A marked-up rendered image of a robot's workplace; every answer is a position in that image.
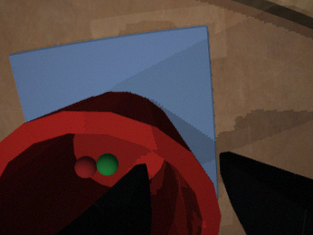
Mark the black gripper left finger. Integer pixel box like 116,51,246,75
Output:
56,164,153,235

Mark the green marble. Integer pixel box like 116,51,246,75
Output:
97,154,118,175

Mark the red marble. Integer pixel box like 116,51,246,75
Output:
74,157,97,179

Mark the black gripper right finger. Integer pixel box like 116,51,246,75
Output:
219,152,313,235

